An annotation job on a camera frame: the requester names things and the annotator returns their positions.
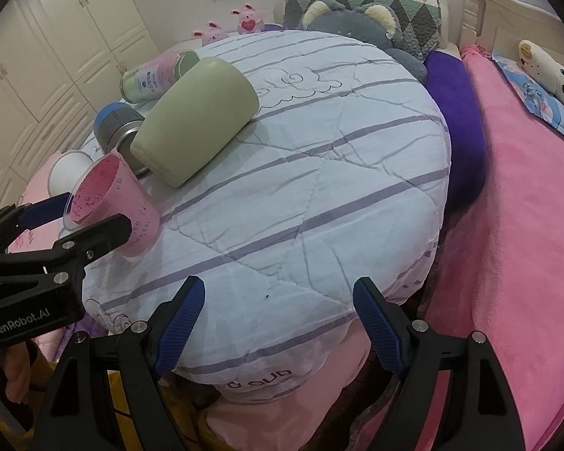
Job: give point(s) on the small green cup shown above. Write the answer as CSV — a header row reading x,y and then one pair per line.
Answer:
x,y
186,63

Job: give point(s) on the pink bunny toy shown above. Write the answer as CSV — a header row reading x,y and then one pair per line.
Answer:
x,y
248,19
211,34

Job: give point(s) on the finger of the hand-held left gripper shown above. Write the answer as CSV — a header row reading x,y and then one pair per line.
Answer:
x,y
98,237
40,211

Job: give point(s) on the large green cup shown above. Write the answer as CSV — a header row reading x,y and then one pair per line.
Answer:
x,y
192,117

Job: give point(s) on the grey bear plush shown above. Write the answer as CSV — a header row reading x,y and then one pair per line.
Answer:
x,y
348,23

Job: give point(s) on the pink measuring cup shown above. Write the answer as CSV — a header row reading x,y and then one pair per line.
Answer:
x,y
122,197

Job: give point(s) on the light pink quilt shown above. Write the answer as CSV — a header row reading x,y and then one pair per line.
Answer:
x,y
310,385

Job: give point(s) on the person's left hand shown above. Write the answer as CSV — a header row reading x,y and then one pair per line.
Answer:
x,y
21,371

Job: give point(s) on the white striped quilt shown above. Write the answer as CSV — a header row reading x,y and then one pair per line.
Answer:
x,y
310,174

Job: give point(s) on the white plush toy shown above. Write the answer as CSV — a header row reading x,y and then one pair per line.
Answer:
x,y
545,68

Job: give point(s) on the white round lid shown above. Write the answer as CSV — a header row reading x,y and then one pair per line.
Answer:
x,y
68,171

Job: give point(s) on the triangle patterned pillow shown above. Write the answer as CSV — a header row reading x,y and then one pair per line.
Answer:
x,y
404,4

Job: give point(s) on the steel bottle with blue cap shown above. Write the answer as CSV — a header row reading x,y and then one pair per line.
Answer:
x,y
117,127

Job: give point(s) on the pink and green bottle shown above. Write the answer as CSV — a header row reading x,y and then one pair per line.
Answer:
x,y
150,77

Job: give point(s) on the purple blanket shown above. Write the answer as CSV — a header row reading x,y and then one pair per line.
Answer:
x,y
456,117

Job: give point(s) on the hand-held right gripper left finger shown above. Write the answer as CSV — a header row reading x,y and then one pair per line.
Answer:
x,y
182,326

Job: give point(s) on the cartoon printed pillow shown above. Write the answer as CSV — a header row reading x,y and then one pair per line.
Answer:
x,y
531,96

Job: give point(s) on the cream bed headboard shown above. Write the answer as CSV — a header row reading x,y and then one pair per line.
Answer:
x,y
521,14

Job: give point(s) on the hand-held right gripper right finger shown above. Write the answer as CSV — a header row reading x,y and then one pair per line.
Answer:
x,y
377,329

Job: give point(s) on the pink fleece blanket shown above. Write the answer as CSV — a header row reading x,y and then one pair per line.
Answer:
x,y
521,244

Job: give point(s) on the cream wardrobe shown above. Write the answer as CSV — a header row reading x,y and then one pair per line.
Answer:
x,y
51,33

